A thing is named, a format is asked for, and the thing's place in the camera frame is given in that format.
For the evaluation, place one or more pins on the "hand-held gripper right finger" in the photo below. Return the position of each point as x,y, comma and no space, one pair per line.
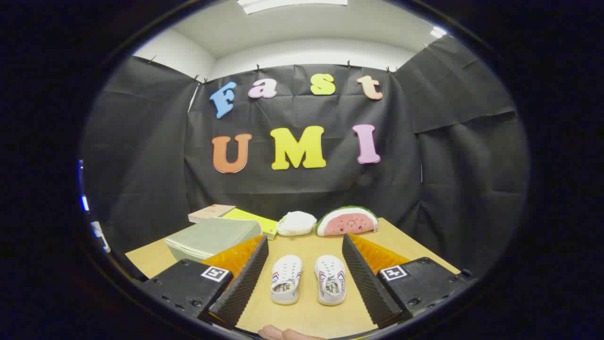
368,283

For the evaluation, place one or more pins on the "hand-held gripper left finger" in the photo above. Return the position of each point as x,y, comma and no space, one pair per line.
240,288

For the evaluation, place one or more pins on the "yellow book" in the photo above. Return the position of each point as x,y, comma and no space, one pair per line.
250,219

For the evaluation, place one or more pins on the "white canvas shoe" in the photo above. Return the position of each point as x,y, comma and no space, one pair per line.
286,281
330,281

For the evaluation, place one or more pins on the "grey-green fabric storage box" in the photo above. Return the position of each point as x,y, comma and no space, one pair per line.
212,236

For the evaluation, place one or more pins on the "small ceiling light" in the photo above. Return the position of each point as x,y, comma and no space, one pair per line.
438,32

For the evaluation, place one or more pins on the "white plush toy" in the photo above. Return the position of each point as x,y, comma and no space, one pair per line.
296,223

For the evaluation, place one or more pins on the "long ceiling light panel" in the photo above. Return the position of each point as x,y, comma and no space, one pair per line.
292,4

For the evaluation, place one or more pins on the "beige book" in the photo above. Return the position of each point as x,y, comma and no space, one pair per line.
210,213

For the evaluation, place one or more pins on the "watermelon slice plush toy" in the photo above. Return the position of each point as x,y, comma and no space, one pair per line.
347,223

